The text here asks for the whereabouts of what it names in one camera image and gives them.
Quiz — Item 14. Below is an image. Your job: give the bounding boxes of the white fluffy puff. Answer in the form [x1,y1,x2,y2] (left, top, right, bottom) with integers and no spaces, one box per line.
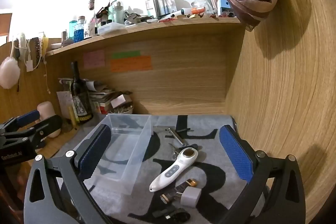
[0,56,21,89]

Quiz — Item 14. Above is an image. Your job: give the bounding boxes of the blue bead bottle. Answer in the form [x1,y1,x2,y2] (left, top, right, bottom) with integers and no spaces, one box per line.
[74,17,86,40]

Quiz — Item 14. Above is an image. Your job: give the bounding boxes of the white marker tube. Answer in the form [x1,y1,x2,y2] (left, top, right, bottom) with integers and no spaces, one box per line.
[172,7,205,16]

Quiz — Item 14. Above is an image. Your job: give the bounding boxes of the dark clear lighter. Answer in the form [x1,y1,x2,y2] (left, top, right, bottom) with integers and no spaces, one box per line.
[160,189,182,204]

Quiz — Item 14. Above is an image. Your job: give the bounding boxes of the blue box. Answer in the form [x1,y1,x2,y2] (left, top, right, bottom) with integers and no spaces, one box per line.
[217,0,236,16]

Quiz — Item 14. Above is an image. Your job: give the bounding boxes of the clear plastic packet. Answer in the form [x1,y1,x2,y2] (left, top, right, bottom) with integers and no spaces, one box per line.
[146,0,177,18]

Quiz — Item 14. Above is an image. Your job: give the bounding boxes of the teal bottle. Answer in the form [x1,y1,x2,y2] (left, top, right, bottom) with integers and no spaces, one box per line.
[69,20,78,41]

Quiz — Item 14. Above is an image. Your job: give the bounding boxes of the small black connector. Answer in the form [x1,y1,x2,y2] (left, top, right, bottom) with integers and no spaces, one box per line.
[154,210,174,220]

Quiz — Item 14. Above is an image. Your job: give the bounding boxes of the clear plastic box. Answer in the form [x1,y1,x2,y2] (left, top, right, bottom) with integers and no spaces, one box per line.
[73,113,154,195]

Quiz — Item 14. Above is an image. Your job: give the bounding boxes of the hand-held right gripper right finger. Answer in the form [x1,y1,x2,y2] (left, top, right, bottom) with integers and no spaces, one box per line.
[215,124,306,224]

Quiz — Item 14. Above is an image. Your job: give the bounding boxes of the white plastic tray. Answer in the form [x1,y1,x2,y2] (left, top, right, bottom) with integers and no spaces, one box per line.
[97,22,125,35]

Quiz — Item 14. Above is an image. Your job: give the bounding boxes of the stack of papers and books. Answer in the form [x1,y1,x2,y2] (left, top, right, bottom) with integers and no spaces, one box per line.
[83,78,133,114]

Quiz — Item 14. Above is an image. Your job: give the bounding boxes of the dark patterned pouch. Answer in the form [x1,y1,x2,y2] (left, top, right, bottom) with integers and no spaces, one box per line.
[30,37,44,67]

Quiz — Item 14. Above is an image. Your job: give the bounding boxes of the orange sticky note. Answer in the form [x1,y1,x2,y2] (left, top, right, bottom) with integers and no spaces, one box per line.
[110,55,153,73]

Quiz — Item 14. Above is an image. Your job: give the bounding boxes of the cream rounded container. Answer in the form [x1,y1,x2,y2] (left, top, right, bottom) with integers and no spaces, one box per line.
[37,101,62,138]

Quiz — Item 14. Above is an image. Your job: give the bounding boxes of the wooden shelf board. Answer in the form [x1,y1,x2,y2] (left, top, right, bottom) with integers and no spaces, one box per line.
[46,16,242,57]

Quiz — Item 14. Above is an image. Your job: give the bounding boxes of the pink sticky note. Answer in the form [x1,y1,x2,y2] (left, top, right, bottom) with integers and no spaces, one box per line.
[83,50,105,69]

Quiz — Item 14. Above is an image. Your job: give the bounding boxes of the green clear bottle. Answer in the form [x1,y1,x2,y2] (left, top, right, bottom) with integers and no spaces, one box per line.
[109,0,124,25]

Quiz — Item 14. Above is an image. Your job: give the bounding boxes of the silver metal bar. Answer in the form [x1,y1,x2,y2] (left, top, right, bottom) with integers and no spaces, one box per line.
[165,127,187,146]

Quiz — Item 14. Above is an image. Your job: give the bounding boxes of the white handheld massager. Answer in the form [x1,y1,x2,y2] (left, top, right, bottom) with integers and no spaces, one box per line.
[149,148,202,192]

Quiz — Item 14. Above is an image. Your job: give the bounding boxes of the dark wine bottle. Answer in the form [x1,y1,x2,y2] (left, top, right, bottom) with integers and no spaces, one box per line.
[70,61,94,125]

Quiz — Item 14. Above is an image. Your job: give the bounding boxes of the small white box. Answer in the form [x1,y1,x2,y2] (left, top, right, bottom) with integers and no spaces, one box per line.
[110,94,132,109]

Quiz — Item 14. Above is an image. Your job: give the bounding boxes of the white handwritten note paper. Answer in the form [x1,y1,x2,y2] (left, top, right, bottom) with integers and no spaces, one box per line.
[56,91,73,119]

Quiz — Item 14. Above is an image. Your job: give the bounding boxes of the brown gold-capped tube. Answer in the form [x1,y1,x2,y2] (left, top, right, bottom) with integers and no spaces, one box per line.
[175,179,198,191]

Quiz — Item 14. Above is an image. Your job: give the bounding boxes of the grey mat with black print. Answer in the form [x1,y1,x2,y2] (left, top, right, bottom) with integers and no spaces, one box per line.
[46,114,263,224]

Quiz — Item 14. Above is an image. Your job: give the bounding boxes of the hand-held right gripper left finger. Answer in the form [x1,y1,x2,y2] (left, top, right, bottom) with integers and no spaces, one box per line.
[23,124,113,224]

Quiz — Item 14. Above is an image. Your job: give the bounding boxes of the black oval fob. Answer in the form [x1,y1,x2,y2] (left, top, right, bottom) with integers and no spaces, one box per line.
[171,209,191,223]

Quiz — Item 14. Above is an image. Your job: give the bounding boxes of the green sticky note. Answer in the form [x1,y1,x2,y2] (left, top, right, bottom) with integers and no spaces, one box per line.
[111,51,141,59]

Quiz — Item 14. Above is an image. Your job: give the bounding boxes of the white charger plug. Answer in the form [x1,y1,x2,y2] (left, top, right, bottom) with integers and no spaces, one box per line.
[180,186,202,206]

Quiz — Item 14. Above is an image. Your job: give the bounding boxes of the round glass jar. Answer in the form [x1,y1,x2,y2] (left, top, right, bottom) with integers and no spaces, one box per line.
[192,0,212,16]

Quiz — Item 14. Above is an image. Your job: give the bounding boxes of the bowl of beads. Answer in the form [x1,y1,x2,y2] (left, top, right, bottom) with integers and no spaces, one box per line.
[110,105,134,116]

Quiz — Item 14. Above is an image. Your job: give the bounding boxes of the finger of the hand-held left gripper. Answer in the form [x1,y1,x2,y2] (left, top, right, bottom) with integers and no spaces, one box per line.
[0,110,41,135]
[16,114,63,149]

